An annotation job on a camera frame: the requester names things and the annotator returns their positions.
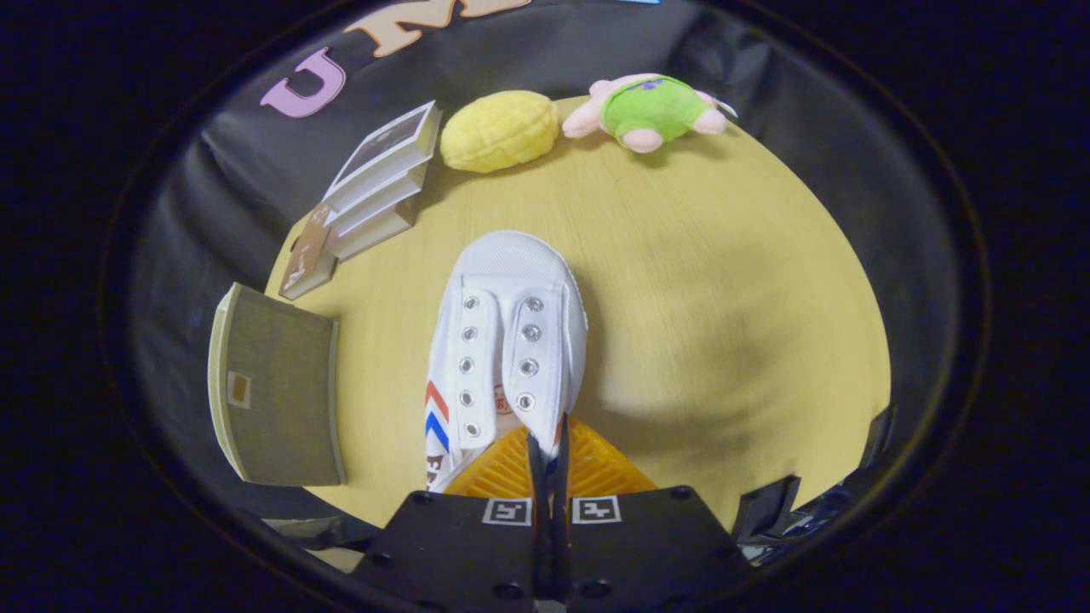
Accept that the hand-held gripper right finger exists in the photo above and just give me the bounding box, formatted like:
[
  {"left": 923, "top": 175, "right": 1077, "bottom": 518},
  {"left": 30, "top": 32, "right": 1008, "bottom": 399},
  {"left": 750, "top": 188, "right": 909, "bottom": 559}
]
[{"left": 549, "top": 413, "right": 755, "bottom": 613}]

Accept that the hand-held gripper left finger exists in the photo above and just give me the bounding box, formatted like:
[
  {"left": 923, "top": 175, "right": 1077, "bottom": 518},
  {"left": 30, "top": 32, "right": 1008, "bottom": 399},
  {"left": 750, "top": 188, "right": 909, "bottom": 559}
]
[{"left": 349, "top": 424, "right": 548, "bottom": 613}]

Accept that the yellow plush cushion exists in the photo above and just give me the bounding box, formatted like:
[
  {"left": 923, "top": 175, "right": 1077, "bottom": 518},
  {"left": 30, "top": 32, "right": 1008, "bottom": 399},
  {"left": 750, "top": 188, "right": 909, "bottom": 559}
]
[{"left": 439, "top": 89, "right": 560, "bottom": 175}]

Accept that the green and pink plush toy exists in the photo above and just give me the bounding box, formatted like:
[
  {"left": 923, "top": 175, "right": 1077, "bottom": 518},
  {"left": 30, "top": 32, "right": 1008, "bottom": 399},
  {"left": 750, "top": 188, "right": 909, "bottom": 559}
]
[{"left": 561, "top": 72, "right": 738, "bottom": 155}]

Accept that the white canvas shoe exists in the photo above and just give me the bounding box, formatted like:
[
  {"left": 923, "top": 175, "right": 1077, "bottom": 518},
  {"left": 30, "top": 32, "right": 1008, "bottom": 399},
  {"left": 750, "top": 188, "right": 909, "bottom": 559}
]
[{"left": 423, "top": 230, "right": 590, "bottom": 496}]

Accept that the black bracket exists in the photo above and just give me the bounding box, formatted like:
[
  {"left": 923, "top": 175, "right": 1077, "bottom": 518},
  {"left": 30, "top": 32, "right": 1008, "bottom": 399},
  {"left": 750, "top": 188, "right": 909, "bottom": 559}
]
[
  {"left": 863, "top": 404, "right": 897, "bottom": 471},
  {"left": 732, "top": 474, "right": 804, "bottom": 547}
]

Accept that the brown cover book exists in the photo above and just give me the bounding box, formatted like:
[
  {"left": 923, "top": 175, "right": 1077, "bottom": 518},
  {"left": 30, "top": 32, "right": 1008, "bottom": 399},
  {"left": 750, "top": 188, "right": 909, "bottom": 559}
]
[{"left": 278, "top": 202, "right": 341, "bottom": 301}]

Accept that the grey fabric storage box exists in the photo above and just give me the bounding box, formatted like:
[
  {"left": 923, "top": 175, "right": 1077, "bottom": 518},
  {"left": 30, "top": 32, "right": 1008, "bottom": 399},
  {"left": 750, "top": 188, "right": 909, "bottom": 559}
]
[{"left": 207, "top": 283, "right": 347, "bottom": 488}]

